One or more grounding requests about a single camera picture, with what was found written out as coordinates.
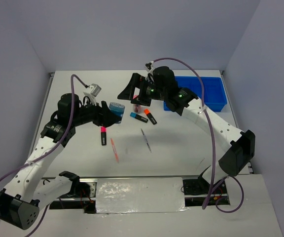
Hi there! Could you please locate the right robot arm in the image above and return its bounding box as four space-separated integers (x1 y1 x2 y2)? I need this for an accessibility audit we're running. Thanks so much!
117 66 255 193

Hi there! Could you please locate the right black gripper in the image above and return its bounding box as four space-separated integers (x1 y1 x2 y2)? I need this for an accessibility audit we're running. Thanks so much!
118 72 167 106

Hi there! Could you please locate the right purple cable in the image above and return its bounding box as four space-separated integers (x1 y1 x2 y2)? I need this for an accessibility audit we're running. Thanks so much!
150 57 245 220

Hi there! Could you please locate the blue cap black highlighter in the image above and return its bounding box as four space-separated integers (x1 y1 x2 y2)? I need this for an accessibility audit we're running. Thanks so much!
130 112 148 123

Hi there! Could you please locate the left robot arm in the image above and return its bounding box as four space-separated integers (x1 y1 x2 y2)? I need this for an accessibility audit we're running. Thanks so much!
0 93 121 230

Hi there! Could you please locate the pink cap black highlighter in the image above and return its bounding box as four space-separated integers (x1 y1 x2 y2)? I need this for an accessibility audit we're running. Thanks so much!
101 126 107 146

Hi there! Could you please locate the purple clear highlighter pen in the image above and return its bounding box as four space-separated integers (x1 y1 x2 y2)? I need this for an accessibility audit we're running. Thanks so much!
141 128 152 153

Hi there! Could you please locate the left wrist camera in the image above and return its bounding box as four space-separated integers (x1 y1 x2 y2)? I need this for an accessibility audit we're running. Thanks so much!
83 84 102 99

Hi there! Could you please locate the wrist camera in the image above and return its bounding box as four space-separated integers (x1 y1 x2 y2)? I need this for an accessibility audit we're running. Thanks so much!
145 61 155 74
83 84 102 99

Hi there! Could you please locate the blue plastic bin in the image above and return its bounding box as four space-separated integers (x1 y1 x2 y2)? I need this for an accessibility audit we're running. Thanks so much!
175 76 227 112

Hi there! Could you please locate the blue round tape dispenser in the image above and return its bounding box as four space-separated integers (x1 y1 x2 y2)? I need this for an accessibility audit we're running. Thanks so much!
109 102 125 124

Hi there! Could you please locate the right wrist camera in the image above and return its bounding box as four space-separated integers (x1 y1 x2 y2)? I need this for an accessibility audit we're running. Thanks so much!
145 61 155 74

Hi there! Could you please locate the silver foil cover plate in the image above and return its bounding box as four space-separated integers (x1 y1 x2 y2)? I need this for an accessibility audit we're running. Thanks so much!
96 177 186 214

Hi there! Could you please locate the orange cap black highlighter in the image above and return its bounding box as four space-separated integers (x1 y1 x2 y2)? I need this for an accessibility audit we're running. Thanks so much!
144 109 157 125

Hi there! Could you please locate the orange clear pen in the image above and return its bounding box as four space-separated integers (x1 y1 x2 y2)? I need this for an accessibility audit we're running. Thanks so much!
110 138 119 163

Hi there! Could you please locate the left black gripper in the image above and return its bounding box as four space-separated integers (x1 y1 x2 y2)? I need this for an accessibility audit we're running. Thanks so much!
71 97 121 128

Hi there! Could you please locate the pink lidded small jar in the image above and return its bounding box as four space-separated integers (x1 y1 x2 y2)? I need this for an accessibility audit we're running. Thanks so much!
133 104 142 114

